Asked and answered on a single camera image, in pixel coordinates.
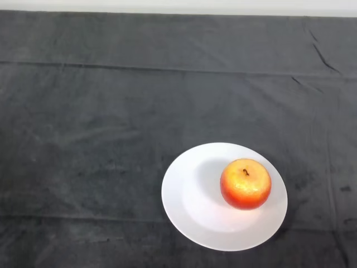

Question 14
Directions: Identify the red yellow apple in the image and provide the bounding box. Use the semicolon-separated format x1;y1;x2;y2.
219;158;272;210

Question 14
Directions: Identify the white round plate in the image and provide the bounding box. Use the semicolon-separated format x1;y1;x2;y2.
161;142;288;252

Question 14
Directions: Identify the black cloth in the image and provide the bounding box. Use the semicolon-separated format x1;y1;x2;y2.
0;9;357;268

